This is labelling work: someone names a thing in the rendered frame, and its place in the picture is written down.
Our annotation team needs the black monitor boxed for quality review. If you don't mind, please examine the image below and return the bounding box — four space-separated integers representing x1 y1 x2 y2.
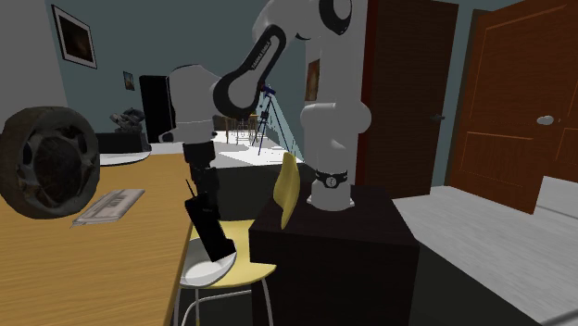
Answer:
138 73 176 145

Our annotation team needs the white round table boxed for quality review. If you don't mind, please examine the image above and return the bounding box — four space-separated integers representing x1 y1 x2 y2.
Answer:
98 150 152 168

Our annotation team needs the telescope on tripod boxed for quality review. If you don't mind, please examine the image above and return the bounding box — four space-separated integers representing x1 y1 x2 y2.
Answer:
250 83 291 157

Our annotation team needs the black cabinet with grey device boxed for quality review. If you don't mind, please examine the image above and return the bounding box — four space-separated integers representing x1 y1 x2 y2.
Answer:
94 107 153 155

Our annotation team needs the black handset with antenna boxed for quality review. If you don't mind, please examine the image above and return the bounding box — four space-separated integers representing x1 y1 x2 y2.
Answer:
184 179 237 263

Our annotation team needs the yellow chair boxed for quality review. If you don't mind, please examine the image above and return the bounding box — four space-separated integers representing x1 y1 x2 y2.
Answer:
172 152 302 326

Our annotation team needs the white bowl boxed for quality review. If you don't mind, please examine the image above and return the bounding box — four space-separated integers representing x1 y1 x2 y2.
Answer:
180 237 238 288

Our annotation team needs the dark rubber tyre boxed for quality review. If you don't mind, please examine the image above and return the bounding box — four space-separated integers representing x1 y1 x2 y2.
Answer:
0 106 102 221

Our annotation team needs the wooden table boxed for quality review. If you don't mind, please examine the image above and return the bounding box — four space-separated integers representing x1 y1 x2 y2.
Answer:
0 153 196 326

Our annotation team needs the dark robot stand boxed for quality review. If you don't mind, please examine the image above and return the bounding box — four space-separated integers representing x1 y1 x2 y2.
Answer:
247 182 421 326

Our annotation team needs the dark brown door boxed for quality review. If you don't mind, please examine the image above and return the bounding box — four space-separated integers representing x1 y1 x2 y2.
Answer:
355 0 459 200

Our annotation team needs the orange brown door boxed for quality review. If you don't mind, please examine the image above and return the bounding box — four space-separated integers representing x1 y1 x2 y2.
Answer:
446 0 578 216

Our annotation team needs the orange wall picture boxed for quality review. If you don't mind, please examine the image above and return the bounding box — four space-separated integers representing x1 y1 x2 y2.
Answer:
304 58 321 103

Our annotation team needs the large framed wall picture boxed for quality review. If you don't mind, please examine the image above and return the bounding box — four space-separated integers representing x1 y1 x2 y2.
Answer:
50 4 98 70

